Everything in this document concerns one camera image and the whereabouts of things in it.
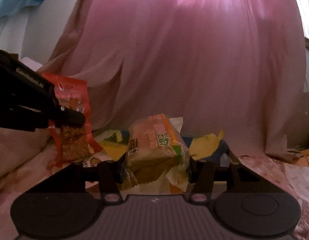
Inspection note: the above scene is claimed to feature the red dried tofu packet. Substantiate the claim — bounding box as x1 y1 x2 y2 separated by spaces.
43 73 102 167

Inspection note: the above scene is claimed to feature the orange bread packet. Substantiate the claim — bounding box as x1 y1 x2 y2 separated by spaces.
121 114 190 196

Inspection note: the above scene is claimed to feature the grey cardboard tray box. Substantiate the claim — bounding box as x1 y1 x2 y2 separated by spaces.
96 130 231 171

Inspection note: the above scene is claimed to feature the pink folded duvet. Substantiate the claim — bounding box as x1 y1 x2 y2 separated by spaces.
0 128 48 177

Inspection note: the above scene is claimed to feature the floral pink quilt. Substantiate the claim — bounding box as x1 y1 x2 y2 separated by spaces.
0 145 309 239

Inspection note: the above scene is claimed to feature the orange cloth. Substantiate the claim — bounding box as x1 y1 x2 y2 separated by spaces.
293 149 309 167

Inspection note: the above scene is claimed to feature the pink curtain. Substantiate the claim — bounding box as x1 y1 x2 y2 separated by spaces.
42 0 306 160

